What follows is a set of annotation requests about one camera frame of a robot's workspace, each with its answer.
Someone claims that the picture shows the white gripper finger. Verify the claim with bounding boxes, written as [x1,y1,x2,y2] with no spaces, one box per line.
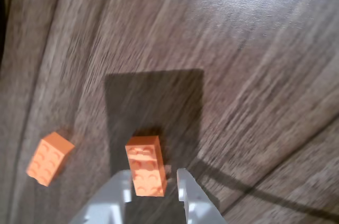
[176,168,226,224]
[69,169,132,224]

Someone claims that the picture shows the orange lego brick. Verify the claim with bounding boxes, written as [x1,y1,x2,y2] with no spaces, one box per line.
[25,131,75,187]
[124,135,167,198]

